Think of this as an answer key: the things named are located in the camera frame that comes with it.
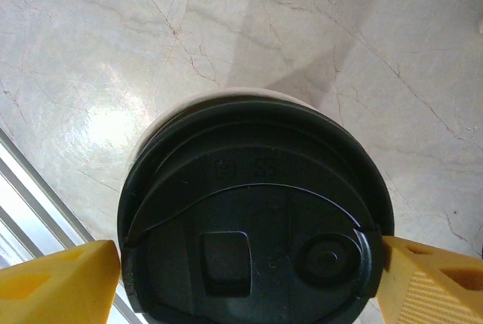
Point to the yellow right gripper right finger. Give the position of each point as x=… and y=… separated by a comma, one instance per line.
x=434, y=290

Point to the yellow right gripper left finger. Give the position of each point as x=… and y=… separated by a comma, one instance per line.
x=56, y=290

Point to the black plastic cup lid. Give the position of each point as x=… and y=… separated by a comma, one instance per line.
x=256, y=207

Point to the aluminium front rail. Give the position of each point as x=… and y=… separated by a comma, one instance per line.
x=22, y=203

